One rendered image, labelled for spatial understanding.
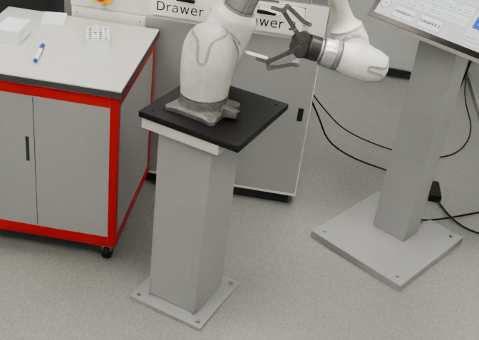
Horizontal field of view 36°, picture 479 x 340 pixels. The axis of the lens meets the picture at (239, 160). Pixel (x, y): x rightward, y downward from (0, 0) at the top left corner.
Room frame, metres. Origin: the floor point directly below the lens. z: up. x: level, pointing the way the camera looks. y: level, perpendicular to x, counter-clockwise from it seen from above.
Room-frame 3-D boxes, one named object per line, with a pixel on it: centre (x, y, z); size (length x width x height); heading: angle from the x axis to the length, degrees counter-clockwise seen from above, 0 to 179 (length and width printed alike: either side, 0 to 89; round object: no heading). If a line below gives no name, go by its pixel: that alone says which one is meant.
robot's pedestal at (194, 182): (2.11, 0.14, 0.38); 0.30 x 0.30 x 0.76; 66
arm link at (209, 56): (2.12, 0.14, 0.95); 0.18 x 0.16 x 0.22; 171
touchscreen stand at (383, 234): (2.60, -0.68, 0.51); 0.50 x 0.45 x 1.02; 140
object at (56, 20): (2.70, 0.79, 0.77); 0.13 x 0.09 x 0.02; 9
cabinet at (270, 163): (3.25, 0.21, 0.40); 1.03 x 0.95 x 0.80; 87
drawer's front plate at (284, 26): (2.75, -0.03, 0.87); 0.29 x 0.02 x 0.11; 87
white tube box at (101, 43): (2.56, 0.58, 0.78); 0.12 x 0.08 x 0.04; 13
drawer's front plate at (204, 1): (2.77, 0.28, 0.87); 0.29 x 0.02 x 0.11; 87
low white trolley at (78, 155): (2.50, 0.71, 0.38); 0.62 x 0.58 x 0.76; 87
